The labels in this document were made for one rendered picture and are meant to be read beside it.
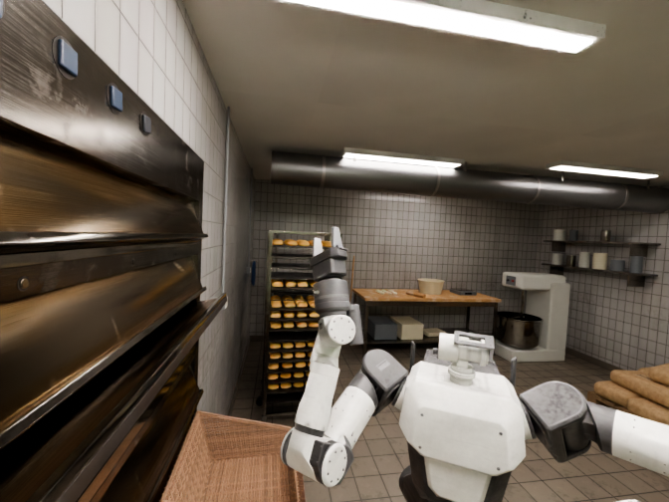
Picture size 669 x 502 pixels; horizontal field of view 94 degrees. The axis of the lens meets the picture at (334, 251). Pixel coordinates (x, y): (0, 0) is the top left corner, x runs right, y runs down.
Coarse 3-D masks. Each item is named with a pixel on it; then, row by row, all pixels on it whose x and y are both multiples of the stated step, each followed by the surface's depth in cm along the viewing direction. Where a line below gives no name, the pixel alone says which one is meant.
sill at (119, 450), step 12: (192, 348) 152; (180, 372) 133; (168, 384) 118; (156, 396) 107; (144, 420) 97; (132, 432) 89; (120, 444) 82; (120, 456) 82; (108, 468) 76; (96, 480) 71; (84, 492) 67
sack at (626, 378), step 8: (616, 376) 337; (624, 376) 330; (632, 376) 325; (624, 384) 328; (632, 384) 320; (640, 384) 313; (648, 384) 308; (656, 384) 307; (640, 392) 312; (648, 392) 305; (656, 392) 298; (664, 392) 293; (656, 400) 298; (664, 400) 291
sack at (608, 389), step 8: (600, 384) 341; (608, 384) 337; (616, 384) 338; (600, 392) 339; (608, 392) 331; (616, 392) 325; (624, 392) 321; (632, 392) 321; (616, 400) 324; (624, 400) 318
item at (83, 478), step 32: (192, 320) 117; (128, 352) 90; (160, 352) 85; (96, 384) 70; (128, 384) 67; (160, 384) 68; (64, 416) 57; (96, 416) 55; (128, 416) 54; (32, 448) 48; (64, 448) 47; (0, 480) 42; (32, 480) 41
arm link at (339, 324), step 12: (324, 300) 74; (336, 300) 74; (348, 300) 77; (324, 312) 75; (336, 312) 74; (348, 312) 77; (324, 324) 73; (336, 324) 70; (348, 324) 71; (360, 324) 77; (324, 336) 73; (336, 336) 69; (348, 336) 70; (360, 336) 75
